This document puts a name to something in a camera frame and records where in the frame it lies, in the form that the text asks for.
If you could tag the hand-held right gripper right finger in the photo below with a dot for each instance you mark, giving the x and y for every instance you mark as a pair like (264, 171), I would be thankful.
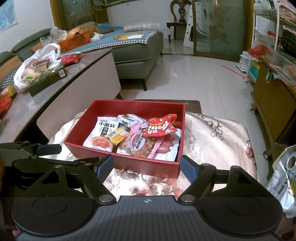
(188, 169)

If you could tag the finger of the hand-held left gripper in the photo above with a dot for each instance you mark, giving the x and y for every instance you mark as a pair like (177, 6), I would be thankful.
(49, 149)
(46, 165)

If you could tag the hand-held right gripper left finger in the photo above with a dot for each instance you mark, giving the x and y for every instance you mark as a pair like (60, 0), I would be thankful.
(105, 165)

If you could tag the white packet orange food picture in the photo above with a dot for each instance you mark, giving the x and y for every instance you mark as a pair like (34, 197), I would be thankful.
(99, 136)

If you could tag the yellow snack packet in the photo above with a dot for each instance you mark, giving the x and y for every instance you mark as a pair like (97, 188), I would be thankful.
(118, 134)

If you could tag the red cardboard box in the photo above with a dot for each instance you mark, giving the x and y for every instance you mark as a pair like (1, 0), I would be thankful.
(138, 165)

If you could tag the clear pink sausage packet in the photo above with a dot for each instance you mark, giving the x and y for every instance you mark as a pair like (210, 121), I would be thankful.
(167, 142)

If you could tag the pink clear nut packet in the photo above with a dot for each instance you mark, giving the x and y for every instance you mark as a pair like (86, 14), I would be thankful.
(138, 143)

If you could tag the red printed snack packet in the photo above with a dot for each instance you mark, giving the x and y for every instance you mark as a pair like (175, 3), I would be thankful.
(160, 127)

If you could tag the white dark print snack packet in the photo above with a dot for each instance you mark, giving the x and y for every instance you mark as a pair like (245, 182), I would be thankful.
(129, 120)

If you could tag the silver floral tablecloth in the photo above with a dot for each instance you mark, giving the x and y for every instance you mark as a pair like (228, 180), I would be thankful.
(219, 143)

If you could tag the grey top curved table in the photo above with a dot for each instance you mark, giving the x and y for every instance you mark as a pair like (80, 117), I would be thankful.
(69, 92)

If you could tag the red orange packet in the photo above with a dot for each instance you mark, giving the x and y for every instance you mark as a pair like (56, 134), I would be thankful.
(4, 105)

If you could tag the dark green long box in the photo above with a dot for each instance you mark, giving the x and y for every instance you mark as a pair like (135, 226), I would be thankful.
(46, 81)

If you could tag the orange yellow packet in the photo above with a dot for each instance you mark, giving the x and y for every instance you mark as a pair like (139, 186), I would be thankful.
(8, 92)

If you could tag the white plastic bag of food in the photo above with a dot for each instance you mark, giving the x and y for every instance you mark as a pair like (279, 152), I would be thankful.
(30, 69)

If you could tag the brown cushion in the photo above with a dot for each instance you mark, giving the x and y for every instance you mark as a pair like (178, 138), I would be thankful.
(9, 68)

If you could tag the red packets on table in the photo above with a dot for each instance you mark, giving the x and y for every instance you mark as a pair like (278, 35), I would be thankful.
(70, 59)

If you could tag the white bag with roll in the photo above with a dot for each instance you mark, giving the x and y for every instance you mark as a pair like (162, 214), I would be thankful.
(283, 185)

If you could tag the wooden cabinet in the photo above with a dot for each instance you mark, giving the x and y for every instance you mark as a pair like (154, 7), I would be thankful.
(272, 111)

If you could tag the pink stick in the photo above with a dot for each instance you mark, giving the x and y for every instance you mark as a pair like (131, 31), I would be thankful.
(233, 72)

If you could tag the orange plastic basket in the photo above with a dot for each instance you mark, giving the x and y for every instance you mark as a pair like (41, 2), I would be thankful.
(74, 42)

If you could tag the crumpled white plastic bag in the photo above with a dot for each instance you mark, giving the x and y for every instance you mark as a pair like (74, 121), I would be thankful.
(97, 37)
(55, 33)

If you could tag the grey sofa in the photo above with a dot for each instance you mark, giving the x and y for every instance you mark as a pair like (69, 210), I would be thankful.
(138, 53)

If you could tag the teal yellow box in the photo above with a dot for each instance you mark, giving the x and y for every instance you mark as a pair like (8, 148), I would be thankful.
(255, 70)

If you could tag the white plastic bucket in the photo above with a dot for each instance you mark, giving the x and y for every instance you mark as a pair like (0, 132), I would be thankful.
(244, 60)

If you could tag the teal blanket checked border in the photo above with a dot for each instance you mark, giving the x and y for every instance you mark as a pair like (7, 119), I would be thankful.
(115, 39)

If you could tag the red paper decoration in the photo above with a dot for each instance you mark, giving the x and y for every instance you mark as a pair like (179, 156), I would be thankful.
(257, 51)

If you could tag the wooden framed glass panel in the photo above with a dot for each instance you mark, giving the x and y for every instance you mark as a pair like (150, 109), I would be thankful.
(76, 14)

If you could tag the white perforated board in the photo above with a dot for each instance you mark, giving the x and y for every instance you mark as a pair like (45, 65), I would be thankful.
(188, 30)

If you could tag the clear plastic cover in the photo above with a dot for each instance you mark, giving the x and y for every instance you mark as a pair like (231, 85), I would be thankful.
(282, 63)

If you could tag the clear plastic bag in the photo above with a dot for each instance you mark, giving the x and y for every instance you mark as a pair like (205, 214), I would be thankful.
(143, 26)

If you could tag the glass sliding door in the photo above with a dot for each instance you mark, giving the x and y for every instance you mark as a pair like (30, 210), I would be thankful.
(219, 27)

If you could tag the dark wooden chair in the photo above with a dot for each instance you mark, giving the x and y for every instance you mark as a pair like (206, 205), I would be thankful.
(181, 14)

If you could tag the dark basket white lace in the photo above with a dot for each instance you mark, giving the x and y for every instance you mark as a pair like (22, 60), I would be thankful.
(289, 40)

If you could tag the blue wall poster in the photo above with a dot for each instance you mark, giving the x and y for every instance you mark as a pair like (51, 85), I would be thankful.
(8, 14)

